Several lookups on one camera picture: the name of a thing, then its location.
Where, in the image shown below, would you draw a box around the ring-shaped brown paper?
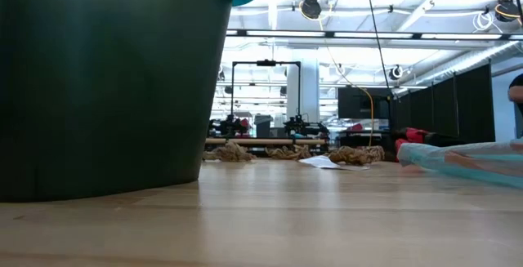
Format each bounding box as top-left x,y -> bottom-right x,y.
264,144 -> 315,162

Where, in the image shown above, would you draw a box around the grey paper bag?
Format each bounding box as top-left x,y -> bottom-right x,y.
297,154 -> 372,172

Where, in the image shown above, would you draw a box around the dark green trash bin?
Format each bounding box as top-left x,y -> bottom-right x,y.
0,0 -> 237,203

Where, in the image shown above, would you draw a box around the distant grey bin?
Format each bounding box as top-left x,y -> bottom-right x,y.
253,113 -> 275,139

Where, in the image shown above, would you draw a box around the distant wooden table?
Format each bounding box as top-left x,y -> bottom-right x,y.
204,137 -> 329,146

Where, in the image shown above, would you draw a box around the white pillar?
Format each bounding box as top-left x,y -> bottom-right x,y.
285,57 -> 321,124

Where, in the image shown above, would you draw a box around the black screen panel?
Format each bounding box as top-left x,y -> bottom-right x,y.
337,87 -> 394,121

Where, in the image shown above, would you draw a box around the black divider panels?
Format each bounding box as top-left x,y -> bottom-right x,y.
391,62 -> 496,144

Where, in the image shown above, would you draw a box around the person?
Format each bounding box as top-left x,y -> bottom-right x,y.
507,73 -> 523,140

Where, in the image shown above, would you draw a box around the black gantry frame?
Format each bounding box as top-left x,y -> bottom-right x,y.
230,59 -> 302,118

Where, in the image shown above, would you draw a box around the yellow reel cable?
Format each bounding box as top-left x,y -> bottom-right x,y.
300,3 -> 376,148

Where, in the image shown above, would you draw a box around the black ceiling cable reel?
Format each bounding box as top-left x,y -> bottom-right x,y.
493,0 -> 522,24
388,64 -> 405,82
299,0 -> 324,20

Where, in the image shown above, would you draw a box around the thin black cable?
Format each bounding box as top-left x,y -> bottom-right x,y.
364,0 -> 394,93

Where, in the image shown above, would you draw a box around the silver ceiling duct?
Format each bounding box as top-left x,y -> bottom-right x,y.
391,40 -> 523,96

